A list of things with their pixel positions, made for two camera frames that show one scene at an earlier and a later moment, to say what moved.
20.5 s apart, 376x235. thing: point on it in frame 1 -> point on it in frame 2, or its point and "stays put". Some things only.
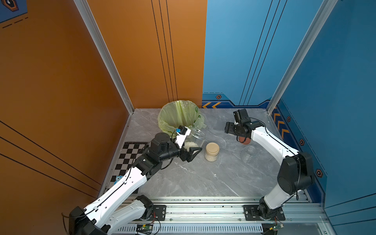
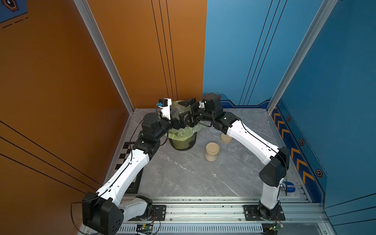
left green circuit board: (146, 228) stays put
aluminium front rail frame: (226, 215) stays put
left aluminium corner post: (83, 8) stays put
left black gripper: (188, 156) -> (176, 126)
